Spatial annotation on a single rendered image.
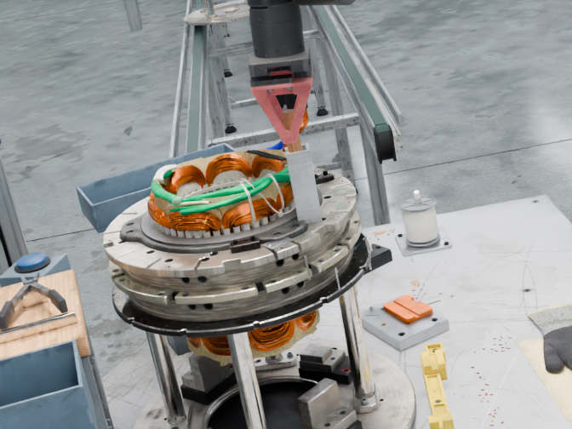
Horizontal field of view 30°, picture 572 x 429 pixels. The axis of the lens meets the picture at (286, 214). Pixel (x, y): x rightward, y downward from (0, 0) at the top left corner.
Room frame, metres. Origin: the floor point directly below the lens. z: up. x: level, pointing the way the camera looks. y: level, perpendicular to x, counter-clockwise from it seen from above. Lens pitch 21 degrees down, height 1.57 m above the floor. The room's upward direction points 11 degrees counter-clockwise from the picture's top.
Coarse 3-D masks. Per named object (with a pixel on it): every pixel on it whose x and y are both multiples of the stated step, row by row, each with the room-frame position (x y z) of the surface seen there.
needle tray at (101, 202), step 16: (224, 144) 1.63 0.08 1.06; (176, 160) 1.61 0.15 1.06; (112, 176) 1.57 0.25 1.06; (128, 176) 1.58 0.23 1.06; (144, 176) 1.59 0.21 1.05; (80, 192) 1.52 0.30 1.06; (96, 192) 1.56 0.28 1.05; (112, 192) 1.57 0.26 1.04; (128, 192) 1.58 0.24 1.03; (144, 192) 1.48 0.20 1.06; (96, 208) 1.46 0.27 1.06; (112, 208) 1.46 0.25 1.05; (128, 208) 1.47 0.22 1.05; (96, 224) 1.45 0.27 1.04; (176, 352) 1.50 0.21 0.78
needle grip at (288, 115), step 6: (282, 114) 1.17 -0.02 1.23; (288, 114) 1.16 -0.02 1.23; (294, 114) 1.17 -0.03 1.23; (288, 120) 1.16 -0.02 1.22; (288, 126) 1.16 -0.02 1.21; (288, 144) 1.17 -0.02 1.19; (294, 144) 1.16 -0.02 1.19; (300, 144) 1.17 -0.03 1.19; (288, 150) 1.17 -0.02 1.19; (294, 150) 1.16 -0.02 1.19; (300, 150) 1.17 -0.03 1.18
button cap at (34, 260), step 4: (24, 256) 1.36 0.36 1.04; (28, 256) 1.35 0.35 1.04; (32, 256) 1.35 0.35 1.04; (36, 256) 1.35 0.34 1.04; (40, 256) 1.35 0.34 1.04; (44, 256) 1.35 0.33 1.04; (20, 260) 1.34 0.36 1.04; (24, 260) 1.34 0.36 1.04; (28, 260) 1.34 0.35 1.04; (32, 260) 1.34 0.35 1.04; (36, 260) 1.33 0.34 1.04; (40, 260) 1.34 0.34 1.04; (44, 260) 1.34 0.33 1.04; (20, 264) 1.33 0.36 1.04; (24, 264) 1.33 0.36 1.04; (28, 264) 1.33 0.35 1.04; (32, 264) 1.33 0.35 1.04; (36, 264) 1.33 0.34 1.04; (40, 264) 1.33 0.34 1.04; (20, 268) 1.33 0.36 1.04; (24, 268) 1.33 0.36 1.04; (28, 268) 1.33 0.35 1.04
